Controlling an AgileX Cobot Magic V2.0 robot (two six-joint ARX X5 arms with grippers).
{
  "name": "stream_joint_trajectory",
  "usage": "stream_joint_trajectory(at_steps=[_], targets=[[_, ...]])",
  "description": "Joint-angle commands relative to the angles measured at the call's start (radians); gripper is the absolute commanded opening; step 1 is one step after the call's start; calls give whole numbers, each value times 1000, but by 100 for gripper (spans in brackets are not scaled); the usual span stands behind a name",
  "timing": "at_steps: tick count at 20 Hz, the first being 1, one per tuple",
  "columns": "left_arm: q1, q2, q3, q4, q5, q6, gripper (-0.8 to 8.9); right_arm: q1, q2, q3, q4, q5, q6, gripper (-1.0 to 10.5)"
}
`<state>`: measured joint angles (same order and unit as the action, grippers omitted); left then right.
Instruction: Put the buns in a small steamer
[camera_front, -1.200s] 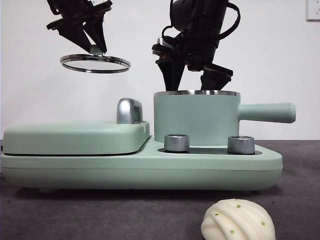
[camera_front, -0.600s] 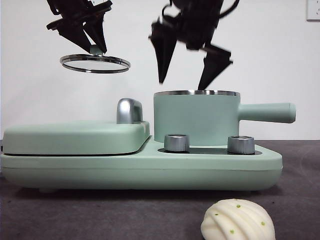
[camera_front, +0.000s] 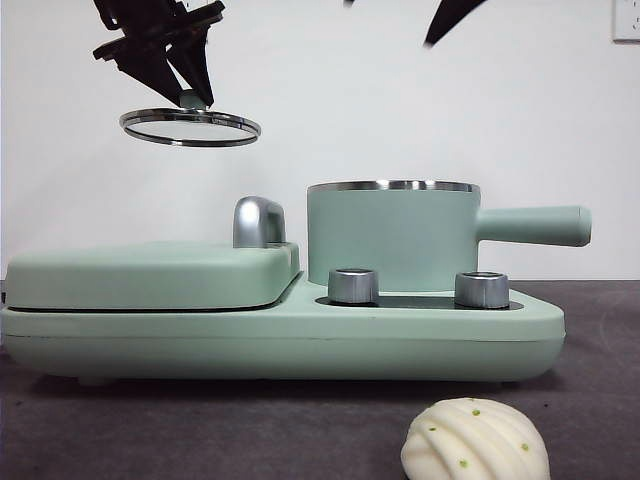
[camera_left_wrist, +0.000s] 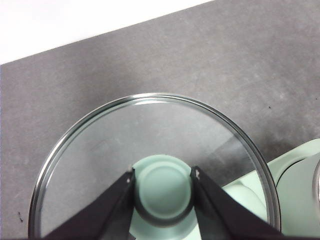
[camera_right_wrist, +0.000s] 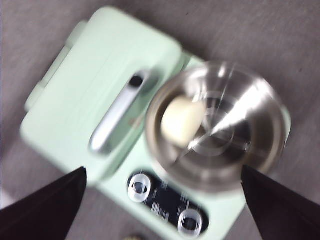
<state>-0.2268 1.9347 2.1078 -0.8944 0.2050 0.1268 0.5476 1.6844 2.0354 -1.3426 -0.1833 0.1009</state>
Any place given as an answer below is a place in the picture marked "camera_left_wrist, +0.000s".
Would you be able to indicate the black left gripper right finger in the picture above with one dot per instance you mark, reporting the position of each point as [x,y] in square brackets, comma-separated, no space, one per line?
[225,215]

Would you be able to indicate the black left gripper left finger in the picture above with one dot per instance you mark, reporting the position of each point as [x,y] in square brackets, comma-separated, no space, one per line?
[107,212]

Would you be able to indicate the glass pot lid green knob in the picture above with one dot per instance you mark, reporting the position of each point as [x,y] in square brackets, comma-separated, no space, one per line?
[150,130]

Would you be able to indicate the pale green hinged grill lid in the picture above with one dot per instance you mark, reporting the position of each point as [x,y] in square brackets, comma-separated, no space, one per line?
[295,200]

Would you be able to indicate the pale green breakfast machine base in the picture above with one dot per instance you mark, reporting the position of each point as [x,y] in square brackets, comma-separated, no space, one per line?
[295,150]

